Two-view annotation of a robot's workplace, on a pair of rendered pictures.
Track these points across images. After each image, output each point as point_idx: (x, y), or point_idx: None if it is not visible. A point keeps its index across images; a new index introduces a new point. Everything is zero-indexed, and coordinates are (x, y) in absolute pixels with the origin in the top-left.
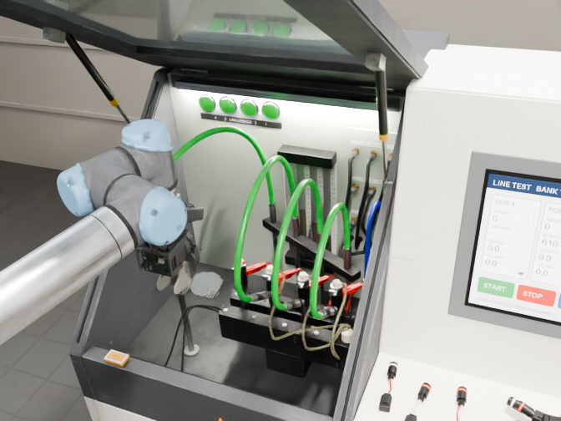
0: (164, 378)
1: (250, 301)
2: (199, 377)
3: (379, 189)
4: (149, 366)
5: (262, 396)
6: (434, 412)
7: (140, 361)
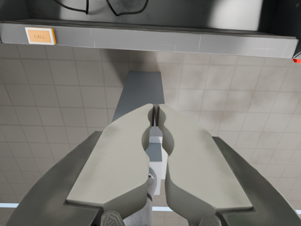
0: (109, 44)
1: None
2: (144, 31)
3: None
4: (82, 32)
5: (220, 33)
6: None
7: (68, 28)
